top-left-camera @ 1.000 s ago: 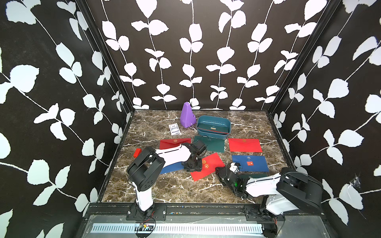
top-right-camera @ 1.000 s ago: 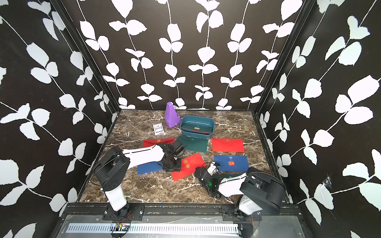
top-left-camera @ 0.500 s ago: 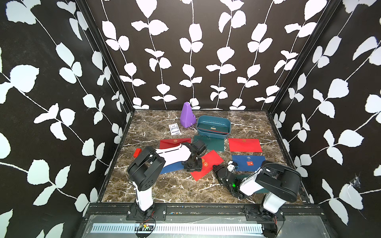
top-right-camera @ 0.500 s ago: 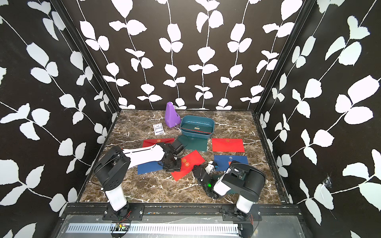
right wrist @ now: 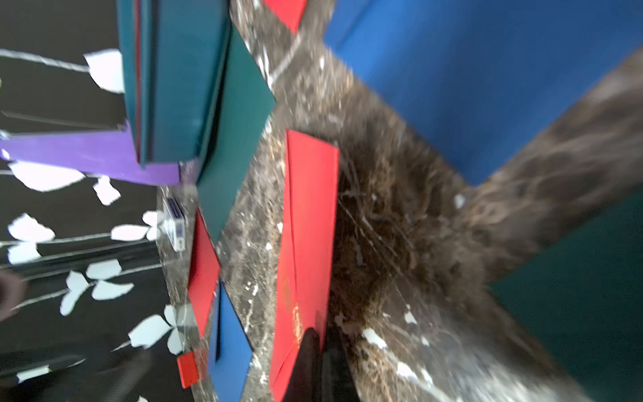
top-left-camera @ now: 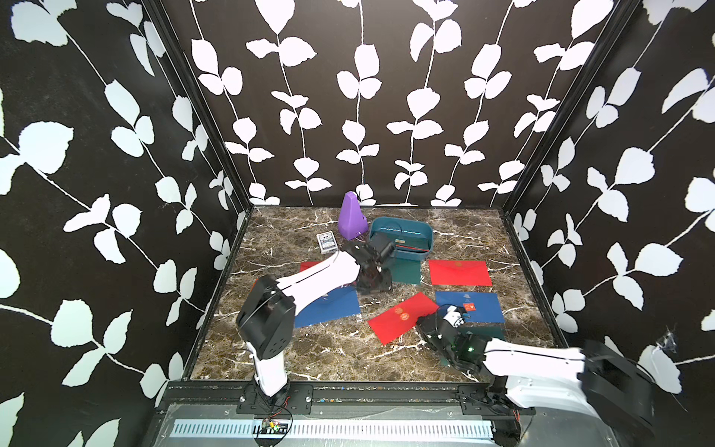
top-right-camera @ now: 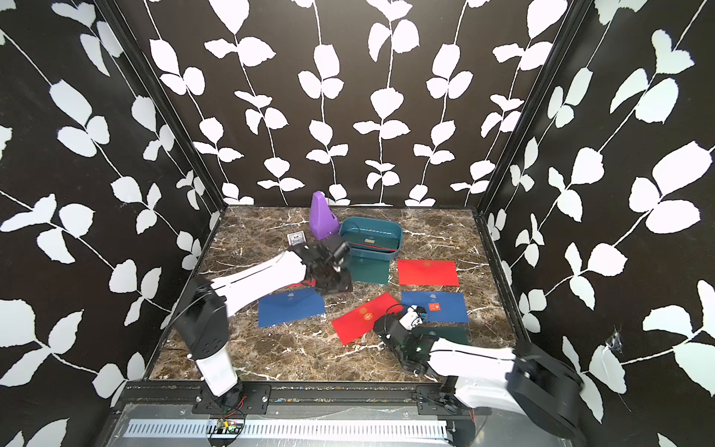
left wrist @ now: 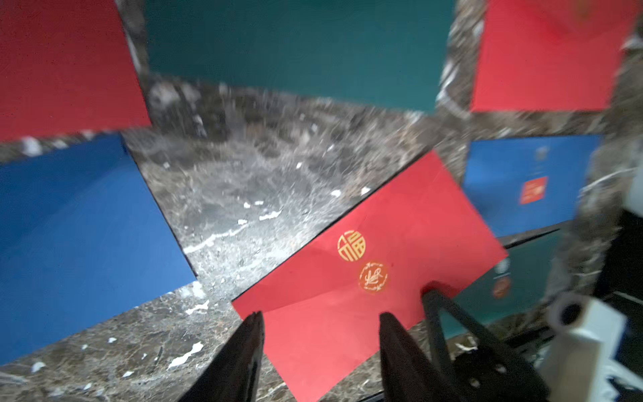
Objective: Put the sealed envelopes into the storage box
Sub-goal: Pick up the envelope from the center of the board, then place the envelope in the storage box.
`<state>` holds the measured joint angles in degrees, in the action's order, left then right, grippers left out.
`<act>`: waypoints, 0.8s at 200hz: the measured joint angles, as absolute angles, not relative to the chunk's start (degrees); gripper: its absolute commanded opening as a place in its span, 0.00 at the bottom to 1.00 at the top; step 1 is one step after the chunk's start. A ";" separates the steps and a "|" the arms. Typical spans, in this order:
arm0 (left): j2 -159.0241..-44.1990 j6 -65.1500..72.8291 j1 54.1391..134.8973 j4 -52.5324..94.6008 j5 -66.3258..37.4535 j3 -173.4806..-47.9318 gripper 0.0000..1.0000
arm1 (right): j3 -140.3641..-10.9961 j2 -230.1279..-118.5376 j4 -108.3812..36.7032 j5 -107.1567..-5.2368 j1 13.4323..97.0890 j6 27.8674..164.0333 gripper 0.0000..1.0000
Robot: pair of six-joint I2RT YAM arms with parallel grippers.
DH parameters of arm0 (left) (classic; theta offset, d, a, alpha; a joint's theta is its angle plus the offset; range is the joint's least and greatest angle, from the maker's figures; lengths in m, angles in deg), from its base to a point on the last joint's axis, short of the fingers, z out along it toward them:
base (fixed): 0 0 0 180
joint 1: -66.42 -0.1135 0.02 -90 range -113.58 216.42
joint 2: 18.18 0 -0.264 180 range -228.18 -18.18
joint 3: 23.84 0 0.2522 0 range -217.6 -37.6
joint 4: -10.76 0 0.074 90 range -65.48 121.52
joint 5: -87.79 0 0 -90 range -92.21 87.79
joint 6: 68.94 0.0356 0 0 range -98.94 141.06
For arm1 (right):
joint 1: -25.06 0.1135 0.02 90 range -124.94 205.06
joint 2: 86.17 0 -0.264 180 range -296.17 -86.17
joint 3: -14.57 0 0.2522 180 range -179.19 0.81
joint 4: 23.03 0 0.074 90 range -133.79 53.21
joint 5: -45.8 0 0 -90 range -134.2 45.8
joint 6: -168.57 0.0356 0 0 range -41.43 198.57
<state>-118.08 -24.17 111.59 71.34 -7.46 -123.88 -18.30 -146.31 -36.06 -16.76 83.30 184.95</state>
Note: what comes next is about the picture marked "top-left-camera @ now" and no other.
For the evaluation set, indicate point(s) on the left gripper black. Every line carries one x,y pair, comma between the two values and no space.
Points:
385,283

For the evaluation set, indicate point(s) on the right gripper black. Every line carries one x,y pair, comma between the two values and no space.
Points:
423,321

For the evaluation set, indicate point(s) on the red envelope with gold sticker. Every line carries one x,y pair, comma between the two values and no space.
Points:
415,248

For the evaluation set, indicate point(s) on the red envelope two gold seals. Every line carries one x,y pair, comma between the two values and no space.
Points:
395,322

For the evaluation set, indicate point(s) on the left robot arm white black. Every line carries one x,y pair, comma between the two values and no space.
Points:
266,320

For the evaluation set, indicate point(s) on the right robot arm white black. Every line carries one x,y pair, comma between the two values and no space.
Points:
593,380

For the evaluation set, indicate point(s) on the teal plastic storage box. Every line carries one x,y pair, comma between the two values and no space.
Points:
409,231

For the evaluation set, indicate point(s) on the green envelope back middle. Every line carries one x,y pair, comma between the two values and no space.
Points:
406,271

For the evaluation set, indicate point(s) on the green envelope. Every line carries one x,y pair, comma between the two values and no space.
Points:
491,332
406,271

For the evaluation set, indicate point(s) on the blue envelope left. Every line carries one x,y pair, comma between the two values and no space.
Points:
339,303

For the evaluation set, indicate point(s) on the blue envelope right red seal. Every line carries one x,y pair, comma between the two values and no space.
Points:
480,307

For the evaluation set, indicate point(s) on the green envelope front right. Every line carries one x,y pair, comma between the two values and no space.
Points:
491,332

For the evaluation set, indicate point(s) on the red envelope back right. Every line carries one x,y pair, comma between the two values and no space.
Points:
459,273

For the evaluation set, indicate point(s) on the purple pyramid metronome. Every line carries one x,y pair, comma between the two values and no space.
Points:
352,223

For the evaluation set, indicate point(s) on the small white card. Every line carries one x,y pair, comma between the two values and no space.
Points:
327,242

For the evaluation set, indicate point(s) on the red envelope back left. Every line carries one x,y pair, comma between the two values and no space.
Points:
310,265

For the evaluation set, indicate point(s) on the small green circuit board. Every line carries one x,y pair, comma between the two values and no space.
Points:
272,428

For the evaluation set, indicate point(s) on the black aluminium front rail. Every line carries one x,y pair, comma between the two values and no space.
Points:
304,397

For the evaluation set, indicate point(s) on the white perforated cable tray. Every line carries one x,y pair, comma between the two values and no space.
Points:
333,429

